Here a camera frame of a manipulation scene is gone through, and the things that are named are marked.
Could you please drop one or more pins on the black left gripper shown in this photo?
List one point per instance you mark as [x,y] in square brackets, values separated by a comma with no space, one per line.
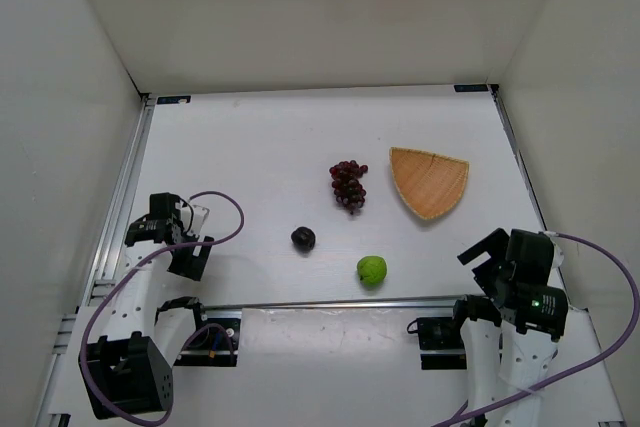
[187,252]

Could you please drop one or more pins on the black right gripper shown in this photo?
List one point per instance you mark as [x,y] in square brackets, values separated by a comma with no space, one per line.
[486,264]

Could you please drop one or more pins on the dark purple fake fruit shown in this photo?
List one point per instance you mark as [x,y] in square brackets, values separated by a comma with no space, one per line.
[303,238]

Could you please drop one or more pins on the green fake fruit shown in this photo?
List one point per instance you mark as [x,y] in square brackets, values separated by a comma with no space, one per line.
[371,272]

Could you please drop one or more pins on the red fake grape bunch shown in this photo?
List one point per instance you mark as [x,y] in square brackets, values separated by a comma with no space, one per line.
[348,191]

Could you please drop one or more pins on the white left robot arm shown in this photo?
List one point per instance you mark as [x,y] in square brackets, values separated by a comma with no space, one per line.
[132,340]

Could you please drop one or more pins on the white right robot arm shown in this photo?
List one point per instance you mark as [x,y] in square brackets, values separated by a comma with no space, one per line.
[510,332]

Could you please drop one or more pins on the triangular woven bamboo basket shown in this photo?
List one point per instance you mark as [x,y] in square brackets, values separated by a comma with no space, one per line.
[429,184]

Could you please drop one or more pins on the blue left corner label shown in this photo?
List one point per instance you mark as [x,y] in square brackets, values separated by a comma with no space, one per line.
[173,100]

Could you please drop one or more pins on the blue corner label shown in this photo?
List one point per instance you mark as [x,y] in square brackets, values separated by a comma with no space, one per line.
[173,100]
[470,88]

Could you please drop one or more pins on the blue right corner label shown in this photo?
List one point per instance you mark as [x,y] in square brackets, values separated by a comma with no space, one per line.
[470,88]

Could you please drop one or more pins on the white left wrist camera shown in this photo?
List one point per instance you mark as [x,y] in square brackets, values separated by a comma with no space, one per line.
[193,219]

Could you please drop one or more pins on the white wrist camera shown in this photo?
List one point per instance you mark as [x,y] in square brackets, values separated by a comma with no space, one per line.
[193,219]
[558,255]

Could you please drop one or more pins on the silver metal rail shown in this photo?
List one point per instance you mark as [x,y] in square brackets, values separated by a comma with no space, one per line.
[409,302]

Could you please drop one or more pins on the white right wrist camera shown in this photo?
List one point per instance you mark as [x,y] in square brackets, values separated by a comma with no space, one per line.
[558,255]

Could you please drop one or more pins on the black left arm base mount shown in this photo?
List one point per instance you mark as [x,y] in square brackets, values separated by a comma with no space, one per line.
[214,348]

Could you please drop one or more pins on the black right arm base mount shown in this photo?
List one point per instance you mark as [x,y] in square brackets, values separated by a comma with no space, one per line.
[440,343]

